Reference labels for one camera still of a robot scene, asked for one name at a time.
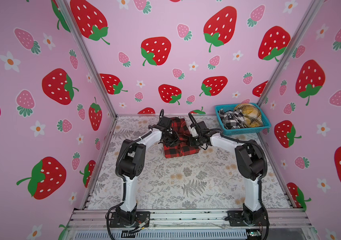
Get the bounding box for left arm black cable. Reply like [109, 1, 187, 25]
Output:
[105, 108, 165, 240]

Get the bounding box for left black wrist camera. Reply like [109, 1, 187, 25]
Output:
[157, 117, 172, 129]

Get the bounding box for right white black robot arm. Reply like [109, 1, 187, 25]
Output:
[188, 113, 270, 228]

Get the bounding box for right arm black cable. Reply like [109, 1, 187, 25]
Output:
[209, 128, 270, 240]

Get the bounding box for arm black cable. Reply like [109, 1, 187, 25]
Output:
[209, 128, 270, 240]
[105, 108, 165, 240]

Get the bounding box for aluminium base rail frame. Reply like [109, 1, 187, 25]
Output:
[59, 209, 320, 240]

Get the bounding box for black white plaid shirt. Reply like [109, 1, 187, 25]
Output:
[218, 109, 246, 130]

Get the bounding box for teal plastic basket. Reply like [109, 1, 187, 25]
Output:
[215, 103, 271, 135]

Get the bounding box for red black plaid shirt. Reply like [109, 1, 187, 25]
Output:
[164, 117, 199, 159]

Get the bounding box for yellow plaid shirt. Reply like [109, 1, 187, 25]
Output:
[234, 104, 263, 128]

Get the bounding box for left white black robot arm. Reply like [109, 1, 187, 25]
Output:
[115, 126, 179, 226]

